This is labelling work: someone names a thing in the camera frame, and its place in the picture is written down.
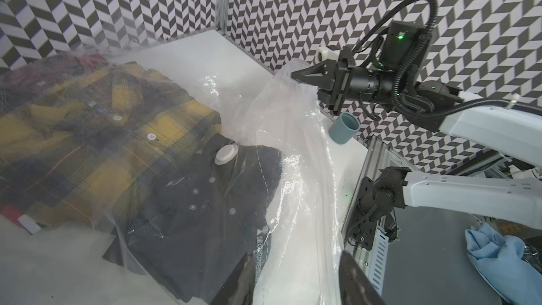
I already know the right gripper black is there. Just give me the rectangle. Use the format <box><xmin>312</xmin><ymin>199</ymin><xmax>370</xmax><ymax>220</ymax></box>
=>
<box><xmin>292</xmin><ymin>47</ymin><xmax>394</xmax><ymax>112</ymax></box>

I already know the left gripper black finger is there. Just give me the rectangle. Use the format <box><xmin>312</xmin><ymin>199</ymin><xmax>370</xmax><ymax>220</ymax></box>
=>
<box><xmin>339</xmin><ymin>251</ymin><xmax>385</xmax><ymax>305</ymax></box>

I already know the clear plastic vacuum bag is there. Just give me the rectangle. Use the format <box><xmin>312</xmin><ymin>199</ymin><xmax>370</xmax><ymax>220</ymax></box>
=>
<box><xmin>1</xmin><ymin>48</ymin><xmax>344</xmax><ymax>304</ymax></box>

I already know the yellow plaid shirt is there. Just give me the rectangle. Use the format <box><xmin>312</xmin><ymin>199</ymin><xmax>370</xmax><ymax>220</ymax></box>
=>
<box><xmin>1</xmin><ymin>63</ymin><xmax>222</xmax><ymax>227</ymax></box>

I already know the red black plaid shirt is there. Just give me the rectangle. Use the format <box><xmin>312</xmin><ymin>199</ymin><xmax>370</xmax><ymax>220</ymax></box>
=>
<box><xmin>0</xmin><ymin>52</ymin><xmax>107</xmax><ymax>234</ymax></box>

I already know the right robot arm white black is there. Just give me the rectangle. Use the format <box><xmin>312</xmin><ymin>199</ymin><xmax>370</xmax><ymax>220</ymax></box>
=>
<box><xmin>292</xmin><ymin>0</ymin><xmax>541</xmax><ymax>237</ymax></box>

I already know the grey blue cup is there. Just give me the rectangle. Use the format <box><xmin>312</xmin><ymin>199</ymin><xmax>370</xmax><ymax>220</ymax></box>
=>
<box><xmin>328</xmin><ymin>112</ymin><xmax>360</xmax><ymax>145</ymax></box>

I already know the light blue cloth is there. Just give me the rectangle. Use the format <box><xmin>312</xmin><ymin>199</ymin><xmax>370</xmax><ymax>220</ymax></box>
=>
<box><xmin>464</xmin><ymin>223</ymin><xmax>541</xmax><ymax>304</ymax></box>

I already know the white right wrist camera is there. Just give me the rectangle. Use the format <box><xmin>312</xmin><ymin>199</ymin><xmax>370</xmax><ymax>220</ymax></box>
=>
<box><xmin>314</xmin><ymin>46</ymin><xmax>341</xmax><ymax>64</ymax></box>

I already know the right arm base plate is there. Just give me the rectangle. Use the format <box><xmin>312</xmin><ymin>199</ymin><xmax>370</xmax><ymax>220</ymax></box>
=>
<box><xmin>345</xmin><ymin>176</ymin><xmax>402</xmax><ymax>251</ymax></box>

